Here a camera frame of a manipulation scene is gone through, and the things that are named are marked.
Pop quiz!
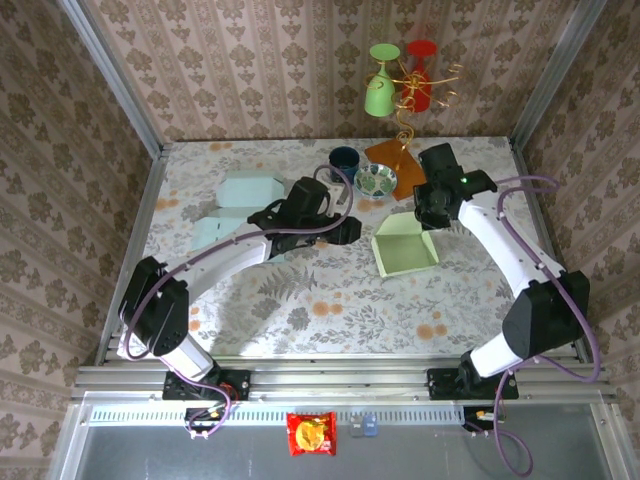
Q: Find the light green paper box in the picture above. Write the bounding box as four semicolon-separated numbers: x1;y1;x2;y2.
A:
371;211;441;280

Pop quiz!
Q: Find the light blue paper box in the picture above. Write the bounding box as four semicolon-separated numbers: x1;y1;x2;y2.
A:
191;171;287;264

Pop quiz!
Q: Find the green patterned bowl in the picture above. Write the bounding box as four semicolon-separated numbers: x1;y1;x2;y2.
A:
353;163;399;201

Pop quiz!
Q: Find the dark blue cup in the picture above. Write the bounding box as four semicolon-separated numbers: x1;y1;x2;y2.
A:
328;146;361;184

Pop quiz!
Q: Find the green wine glass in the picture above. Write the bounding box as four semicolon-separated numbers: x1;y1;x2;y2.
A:
363;43;402;119

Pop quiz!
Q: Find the red wine glass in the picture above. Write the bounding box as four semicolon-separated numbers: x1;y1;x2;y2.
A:
399;39;439;114

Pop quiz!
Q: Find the red snack packet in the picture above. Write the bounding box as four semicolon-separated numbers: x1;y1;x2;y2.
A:
285;411;337;458

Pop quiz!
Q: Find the gold wire glass stand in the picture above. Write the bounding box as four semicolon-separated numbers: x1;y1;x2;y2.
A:
363;62;466;202

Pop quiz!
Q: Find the aluminium extrusion frame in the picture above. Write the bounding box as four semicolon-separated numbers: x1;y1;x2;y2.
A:
49;0;626;480

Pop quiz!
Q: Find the white slotted cable duct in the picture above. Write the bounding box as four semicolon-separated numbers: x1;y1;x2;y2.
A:
89;405;469;426

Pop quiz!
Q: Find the black cable connector block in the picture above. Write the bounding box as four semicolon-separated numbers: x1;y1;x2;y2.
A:
462;405;501;434
184;407;226;434

